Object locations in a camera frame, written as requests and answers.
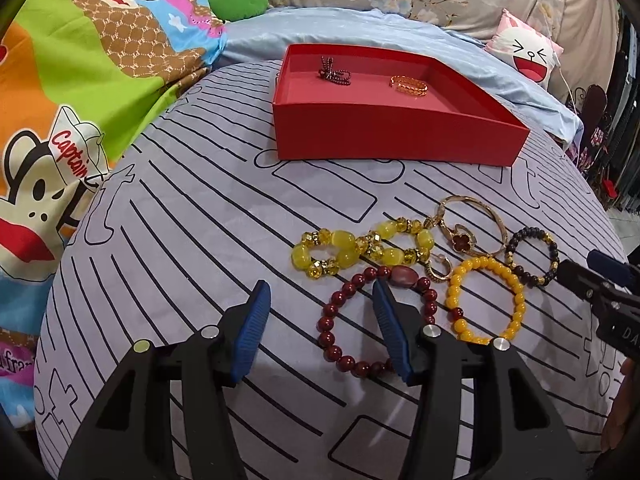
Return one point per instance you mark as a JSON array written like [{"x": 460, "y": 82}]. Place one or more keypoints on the gold bangle with red clover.
[{"x": 457, "y": 241}]

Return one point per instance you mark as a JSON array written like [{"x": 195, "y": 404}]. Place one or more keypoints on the green pillow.
[{"x": 235, "y": 0}]

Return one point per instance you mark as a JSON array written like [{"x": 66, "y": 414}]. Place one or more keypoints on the light blue quilt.
[{"x": 350, "y": 25}]

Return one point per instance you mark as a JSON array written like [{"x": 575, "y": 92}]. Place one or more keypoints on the hanging dark clothes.
[{"x": 625, "y": 110}]

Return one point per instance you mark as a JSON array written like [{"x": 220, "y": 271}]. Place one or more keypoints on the white cat face pillow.
[{"x": 525, "y": 52}]

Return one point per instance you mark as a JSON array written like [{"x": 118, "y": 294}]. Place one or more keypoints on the red cardboard box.
[{"x": 390, "y": 135}]

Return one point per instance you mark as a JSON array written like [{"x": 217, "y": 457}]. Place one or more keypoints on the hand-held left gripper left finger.
[{"x": 250, "y": 330}]

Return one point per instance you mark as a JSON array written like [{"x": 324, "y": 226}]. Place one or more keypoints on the cartoon monkey blanket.
[{"x": 75, "y": 85}]

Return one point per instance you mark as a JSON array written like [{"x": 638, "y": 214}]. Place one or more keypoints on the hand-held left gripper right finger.
[{"x": 395, "y": 332}]

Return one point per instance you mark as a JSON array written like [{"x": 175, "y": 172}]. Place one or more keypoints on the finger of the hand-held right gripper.
[
  {"x": 580, "y": 280},
  {"x": 607, "y": 264}
]

